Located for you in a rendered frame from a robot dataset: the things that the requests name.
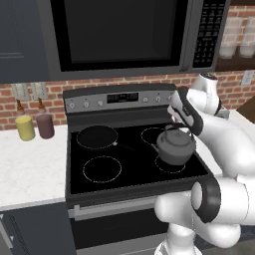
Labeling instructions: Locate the grey microwave oven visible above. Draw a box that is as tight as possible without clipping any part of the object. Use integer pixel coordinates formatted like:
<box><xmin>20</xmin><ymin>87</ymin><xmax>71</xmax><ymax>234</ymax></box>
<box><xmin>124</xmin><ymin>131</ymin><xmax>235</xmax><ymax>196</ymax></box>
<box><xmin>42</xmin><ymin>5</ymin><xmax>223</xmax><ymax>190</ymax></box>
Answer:
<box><xmin>37</xmin><ymin>0</ymin><xmax>232</xmax><ymax>82</ymax></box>

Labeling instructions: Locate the silver cupboard handle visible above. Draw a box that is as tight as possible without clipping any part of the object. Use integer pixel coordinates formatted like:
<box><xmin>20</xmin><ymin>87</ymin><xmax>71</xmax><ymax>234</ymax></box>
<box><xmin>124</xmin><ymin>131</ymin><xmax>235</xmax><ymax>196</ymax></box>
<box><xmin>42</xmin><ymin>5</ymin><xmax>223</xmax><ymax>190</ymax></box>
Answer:
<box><xmin>0</xmin><ymin>213</ymin><xmax>15</xmax><ymax>251</ymax></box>

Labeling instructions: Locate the silver oven door handle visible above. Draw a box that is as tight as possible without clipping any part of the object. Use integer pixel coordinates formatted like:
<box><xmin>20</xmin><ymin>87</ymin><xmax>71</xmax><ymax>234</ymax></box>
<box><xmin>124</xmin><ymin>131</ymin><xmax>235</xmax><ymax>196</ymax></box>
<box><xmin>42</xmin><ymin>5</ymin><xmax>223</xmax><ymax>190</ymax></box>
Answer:
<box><xmin>73</xmin><ymin>194</ymin><xmax>161</xmax><ymax>221</ymax></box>

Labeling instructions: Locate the black microwave door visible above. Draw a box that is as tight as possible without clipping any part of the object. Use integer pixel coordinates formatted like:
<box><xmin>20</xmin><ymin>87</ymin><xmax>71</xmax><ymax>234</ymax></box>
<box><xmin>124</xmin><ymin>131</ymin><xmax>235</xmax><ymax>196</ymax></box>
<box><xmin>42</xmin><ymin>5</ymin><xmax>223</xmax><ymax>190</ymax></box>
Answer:
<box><xmin>49</xmin><ymin>0</ymin><xmax>195</xmax><ymax>73</ymax></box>

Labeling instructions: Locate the brown wooden shelf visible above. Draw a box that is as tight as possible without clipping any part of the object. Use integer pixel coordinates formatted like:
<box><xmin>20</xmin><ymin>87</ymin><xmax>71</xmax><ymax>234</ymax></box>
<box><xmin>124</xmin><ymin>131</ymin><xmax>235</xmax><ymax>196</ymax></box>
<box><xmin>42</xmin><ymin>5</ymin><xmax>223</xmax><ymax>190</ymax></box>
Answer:
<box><xmin>214</xmin><ymin>0</ymin><xmax>255</xmax><ymax>73</ymax></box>

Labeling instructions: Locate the white cup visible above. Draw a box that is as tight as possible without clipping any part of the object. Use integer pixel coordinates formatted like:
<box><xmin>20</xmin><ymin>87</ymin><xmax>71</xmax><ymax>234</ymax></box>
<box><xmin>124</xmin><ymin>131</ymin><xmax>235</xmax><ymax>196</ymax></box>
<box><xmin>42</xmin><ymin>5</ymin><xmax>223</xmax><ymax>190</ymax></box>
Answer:
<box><xmin>218</xmin><ymin>17</ymin><xmax>239</xmax><ymax>60</ymax></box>
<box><xmin>238</xmin><ymin>17</ymin><xmax>255</xmax><ymax>60</ymax></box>

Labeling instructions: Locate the dark grey base cupboard door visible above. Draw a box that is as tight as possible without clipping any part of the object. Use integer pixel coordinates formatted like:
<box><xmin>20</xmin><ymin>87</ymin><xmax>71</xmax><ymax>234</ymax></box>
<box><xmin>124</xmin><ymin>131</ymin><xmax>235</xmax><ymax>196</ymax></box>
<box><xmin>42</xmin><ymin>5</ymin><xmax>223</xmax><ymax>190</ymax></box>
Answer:
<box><xmin>0</xmin><ymin>202</ymin><xmax>78</xmax><ymax>255</ymax></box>

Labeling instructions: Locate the grey kettle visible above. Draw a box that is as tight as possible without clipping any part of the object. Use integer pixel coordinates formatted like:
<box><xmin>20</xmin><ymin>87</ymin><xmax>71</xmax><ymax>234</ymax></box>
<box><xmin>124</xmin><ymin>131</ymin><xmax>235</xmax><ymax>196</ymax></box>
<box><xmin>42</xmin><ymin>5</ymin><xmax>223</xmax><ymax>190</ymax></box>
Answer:
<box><xmin>150</xmin><ymin>123</ymin><xmax>197</xmax><ymax>166</ymax></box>

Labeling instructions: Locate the dark grey wall cupboard door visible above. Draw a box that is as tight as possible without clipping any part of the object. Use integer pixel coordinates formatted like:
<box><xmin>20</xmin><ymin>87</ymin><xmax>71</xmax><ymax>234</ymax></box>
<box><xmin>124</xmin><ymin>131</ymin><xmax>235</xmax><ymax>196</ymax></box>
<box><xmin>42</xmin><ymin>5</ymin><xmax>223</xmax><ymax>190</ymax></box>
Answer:
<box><xmin>0</xmin><ymin>0</ymin><xmax>50</xmax><ymax>85</ymax></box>

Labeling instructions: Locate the maroon squeeze bottle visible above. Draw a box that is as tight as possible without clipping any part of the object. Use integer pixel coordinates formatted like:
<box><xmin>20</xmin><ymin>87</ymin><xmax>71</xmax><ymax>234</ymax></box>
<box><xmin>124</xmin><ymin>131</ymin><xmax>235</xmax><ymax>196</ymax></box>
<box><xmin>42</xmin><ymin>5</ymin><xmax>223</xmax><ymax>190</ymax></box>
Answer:
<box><xmin>35</xmin><ymin>97</ymin><xmax>56</xmax><ymax>139</ymax></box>

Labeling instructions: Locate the black oven door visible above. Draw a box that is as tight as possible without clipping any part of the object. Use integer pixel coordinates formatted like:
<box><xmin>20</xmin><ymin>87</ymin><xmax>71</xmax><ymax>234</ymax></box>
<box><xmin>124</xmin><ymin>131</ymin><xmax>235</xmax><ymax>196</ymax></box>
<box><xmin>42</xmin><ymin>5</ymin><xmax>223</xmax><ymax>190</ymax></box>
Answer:
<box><xmin>68</xmin><ymin>198</ymin><xmax>172</xmax><ymax>255</ymax></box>

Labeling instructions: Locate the black and steel stove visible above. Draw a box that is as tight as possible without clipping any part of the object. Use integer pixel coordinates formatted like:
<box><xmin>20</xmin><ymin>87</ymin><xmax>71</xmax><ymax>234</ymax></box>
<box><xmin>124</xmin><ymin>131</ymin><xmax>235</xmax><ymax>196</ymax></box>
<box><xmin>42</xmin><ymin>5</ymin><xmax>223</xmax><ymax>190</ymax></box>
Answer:
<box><xmin>62</xmin><ymin>83</ymin><xmax>214</xmax><ymax>255</ymax></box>

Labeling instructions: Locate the yellow squeeze bottle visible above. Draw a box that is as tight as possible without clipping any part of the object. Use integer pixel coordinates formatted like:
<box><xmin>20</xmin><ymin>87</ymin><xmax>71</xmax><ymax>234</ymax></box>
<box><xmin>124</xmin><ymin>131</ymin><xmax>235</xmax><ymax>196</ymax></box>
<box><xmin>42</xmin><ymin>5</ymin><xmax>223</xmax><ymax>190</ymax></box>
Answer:
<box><xmin>14</xmin><ymin>99</ymin><xmax>36</xmax><ymax>142</ymax></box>

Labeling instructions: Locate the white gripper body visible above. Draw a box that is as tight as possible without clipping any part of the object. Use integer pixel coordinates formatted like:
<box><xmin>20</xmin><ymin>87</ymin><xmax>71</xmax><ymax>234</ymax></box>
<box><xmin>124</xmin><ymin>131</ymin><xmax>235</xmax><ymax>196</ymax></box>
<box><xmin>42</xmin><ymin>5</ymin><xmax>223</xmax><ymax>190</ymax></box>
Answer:
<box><xmin>166</xmin><ymin>95</ymin><xmax>183</xmax><ymax>126</ymax></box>

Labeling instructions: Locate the white wall outlet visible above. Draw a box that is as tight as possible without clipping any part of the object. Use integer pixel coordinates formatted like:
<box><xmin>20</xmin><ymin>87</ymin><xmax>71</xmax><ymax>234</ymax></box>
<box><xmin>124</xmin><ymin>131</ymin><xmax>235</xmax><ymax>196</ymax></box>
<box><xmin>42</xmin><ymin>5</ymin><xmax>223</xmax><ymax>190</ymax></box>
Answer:
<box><xmin>241</xmin><ymin>70</ymin><xmax>255</xmax><ymax>87</ymax></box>
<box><xmin>30</xmin><ymin>82</ymin><xmax>49</xmax><ymax>101</ymax></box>
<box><xmin>11</xmin><ymin>83</ymin><xmax>31</xmax><ymax>102</ymax></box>

